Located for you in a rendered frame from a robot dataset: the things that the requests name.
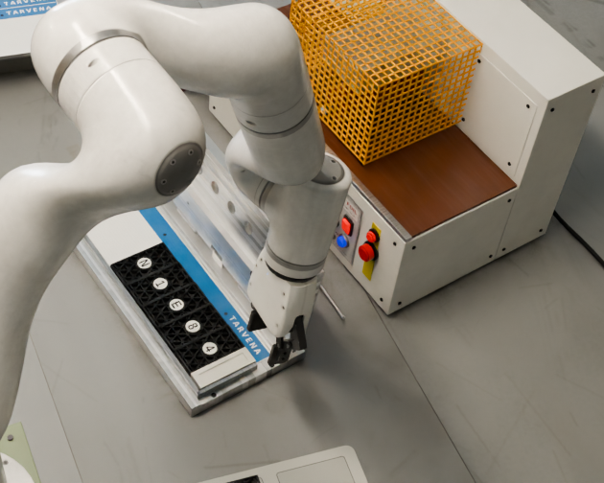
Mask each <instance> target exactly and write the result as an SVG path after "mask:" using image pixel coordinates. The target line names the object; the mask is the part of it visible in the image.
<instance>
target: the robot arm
mask: <svg viewBox="0 0 604 483"><path fill-rule="evenodd" d="M31 57H32V62H33V66H34V68H35V71H36V73H37V75H38V77H39V78H40V80H41V82H42V83H43V85H44V86H45V87H46V89H47V90H48V92H49V93H50V94H51V96H52V97H53V98H54V99H55V101H56V102H57V103H58V105H59V106H60V107H61V109H62V110H63V111H64V112H65V114H66V115H67V116H68V117H69V119H70V120H71V121H72V122H73V124H74V125H75V126H76V127H77V129H78V130H79V131H80V133H81V137H82V145H81V151H80V153H79V155H78V157H77V158H76V159H75V160H74V161H72V162H71V163H33V164H29V165H24V166H20V167H18V168H16V169H14V170H12V171H10V172H8V173H7V174H6V175H4V176H3V177H2V179H1V180H0V441H1V439H2V437H3V435H4V434H5V432H6V429H7V427H8V425H9V422H10V420H11V417H12V413H13V409H14V405H15V401H16V397H17V393H18V388H19V383H20V379H21V374H22V369H23V364H24V358H25V354H26V348H27V342H28V338H29V333H30V329H31V326H32V323H33V320H34V317H35V312H36V310H37V307H38V305H39V302H40V300H41V298H42V296H43V294H44V292H45V291H46V289H47V287H48V286H49V285H50V283H51V282H52V280H53V279H54V277H55V276H56V274H57V273H58V271H59V270H60V268H61V267H62V265H63V264H64V263H65V261H66V260H67V259H68V257H69V256H70V255H71V253H72V252H73V250H74V249H75V248H76V247H77V245H78V244H79V243H80V241H81V240H82V239H83V238H84V236H85V235H86V234H87V233H88V232H89V231H90V230H91V229H93V228H94V227H95V226H96V225H98V224H99V223H101V222H102V221H104V220H106V219H109V218H112V217H114V216H117V215H121V214H124V213H128V212H133V211H139V210H145V209H150V208H154V207H158V206H161V205H164V204H166V203H168V202H170V201H172V200H173V199H175V198H176V197H178V196H179V195H180V194H182V193H183V192H184V191H185V190H186V189H187V188H188V187H189V186H190V185H191V184H192V182H193V181H194V179H195V178H196V176H197V174H198V172H199V170H200V168H201V166H202V163H203V160H204V156H205V152H206V135H205V130H204V126H203V124H202V121H201V119H200V118H199V116H198V114H197V111H196V110H195V108H194V106H193V105H192V104H191V102H190V101H189V99H188V98H187V97H186V95H185V94H184V93H183V92H182V90H181V89H180V88H182V89H186V90H190V91H194V92H198V93H201V94H205V95H210V96H214V97H219V98H226V99H229V101H230V102H231V105H232V108H233V110H234V113H235V115H236V118H237V121H238V123H239V126H240V129H241V130H240V131H239V132H238V133H237V134H236V135H235V136H234V137H233V138H232V140H231V141H230V143H229V145H228V146H227V149H226V152H225V162H226V166H227V169H228V170H229V173H230V175H231V177H232V179H233V181H234V183H235V185H236V186H237V188H238V189H239V190H240V191H241V193H242V194H243V195H244V196H245V197H247V198H248V199H249V200H250V201H251V202H252V203H254V204H255V205H256V206H257V207H258V208H260V209H261V210H262V211H263V212H264V213H265V214H266V215H267V218H268V221H269V229H268V233H267V239H266V243H265V246H264V249H263V250H262V252H261V254H260V256H259V258H258V260H257V262H256V264H255V266H254V268H253V271H250V276H251V277H250V280H249V283H248V287H247V294H248V296H249V299H250V300H251V308H253V310H252V311H251V314H250V317H249V320H248V324H247V327H246V328H247V330H248V331H249V332H253V331H258V330H261V329H265V328H268V329H269V330H270V332H271V333H272V334H273V335H274V336H276V344H273V345H272V347H271V350H270V354H269V357H268V360H267V364H268V365H269V366H270V365H274V364H281V363H284V362H286V361H288V360H289V357H290V352H291V350H295V351H300V350H304V349H307V342H306V336H305V329H306V327H307V324H308V322H309V319H310V316H311V312H312V309H313V304H314V297H315V290H316V282H317V277H316V275H317V274H318V273H319V272H320V271H321V270H322V268H323V266H324V264H325V261H326V258H327V255H328V252H329V249H330V246H331V243H332V240H333V237H334V234H335V232H336V229H337V224H338V221H339V218H340V215H341V212H342V209H343V206H344V203H345V200H346V197H347V194H348V191H349V188H350V185H351V182H352V175H351V173H350V171H349V169H348V167H347V166H346V165H345V164H344V163H343V162H342V161H341V160H340V159H338V158H337V157H335V156H333V155H332V154H330V153H327V152H325V139H324V134H323V130H322V126H321V123H320V119H319V114H318V110H317V106H316V101H315V97H314V91H313V87H312V83H311V79H310V75H309V71H308V67H307V63H306V60H305V57H304V53H303V49H302V46H301V42H300V40H299V37H298V34H297V32H296V30H295V29H294V27H293V26H292V24H291V23H290V21H289V20H288V19H287V18H286V17H285V16H284V15H283V14H282V13H281V12H280V11H278V10H276V9H275V8H273V7H272V6H269V5H266V4H262V3H242V4H236V5H230V6H224V7H217V8H209V9H188V8H179V7H173V6H168V5H164V4H160V3H156V2H152V1H149V0H66V1H64V2H61V3H59V4H57V5H56V6H54V7H52V8H51V9H50V10H48V11H47V12H46V13H45V14H44V15H43V16H42V17H41V19H40V20H39V22H38V23H37V25H36V26H35V30H34V33H33V35H32V40H31ZM288 333H290V338H288V339H284V336H285V335H286V334H288ZM0 483H34V481H33V480H32V478H31V476H30V475H29V474H28V473H27V471H26V470H25V469H24V468H23V467H22V466H21V465H20V464H19V463H18V462H16V461H15V460H14V459H12V458H10V457H9V456H8V455H6V454H4V453H1V452H0Z"/></svg>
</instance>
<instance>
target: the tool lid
mask: <svg viewBox="0 0 604 483"><path fill-rule="evenodd" d="M205 135H206V152H205V156H204V160H203V163H202V166H201V167H202V172H201V170H199V172H198V174H197V176H196V178H195V179H194V181H193V182H192V184H191V185H190V186H189V187H188V188H187V189H186V190H185V191H184V192H183V193H182V194H180V195H179V196H178V197H176V198H175V199H173V202H174V203H175V204H176V206H177V209H176V210H177V211H178V213H179V214H180V215H181V216H182V217H183V218H184V219H185V221H186V222H187V223H188V224H189V226H190V227H191V228H192V229H193V231H194V232H195V233H196V234H200V235H201V236H202V238H203V239H204V240H205V241H206V243H207V244H208V245H209V246H210V248H212V247H214V248H215V249H216V250H217V251H218V253H219V254H220V255H221V257H222V261H221V262H222V263H223V264H224V266H225V267H226V268H227V269H228V271H229V272H230V273H231V274H232V276H233V277H234V278H235V279H236V281H237V282H238V283H239V284H238V288H239V289H240V291H241V292H242V293H243V294H244V296H245V297H246V298H247V300H248V301H249V302H250V303H251V300H250V299H249V296H248V294H247V287H248V283H249V280H250V277H251V276H250V271H253V268H254V266H255V264H256V262H257V260H258V258H259V256H260V254H261V252H262V250H263V249H264V246H265V243H266V239H267V233H268V229H269V221H268V218H267V215H266V214H265V213H264V212H263V211H262V210H261V209H260V208H258V207H257V206H256V205H255V204H254V203H252V202H251V201H250V200H249V199H248V198H247V197H245V196H244V195H243V194H242V193H241V191H240V190H239V189H238V188H237V186H236V185H235V183H234V181H233V179H232V177H231V175H230V173H229V170H228V169H227V166H226V162H225V155H224V153H223V152H222V151H221V150H220V149H219V147H218V146H217V145H216V144H215V143H214V142H213V140H212V139H211V138H210V137H209V136H208V135H207V133H206V132H205ZM215 182H216V183H217V185H218V187H219V191H217V189H216V186H215ZM231 201H232V202H233V204H234V206H235V210H236V212H234V210H233V209H232V206H231ZM248 223H250V225H251V227H252V232H251V231H250V230H249V227H248ZM323 274H324V271H323V269H322V270H321V271H320V272H319V273H318V274H317V275H316V277H317V282H316V290H315V297H314V303H315V299H316V296H317V294H318V291H319V287H320V284H321V281H322V278H323ZM313 308H314V304H313Z"/></svg>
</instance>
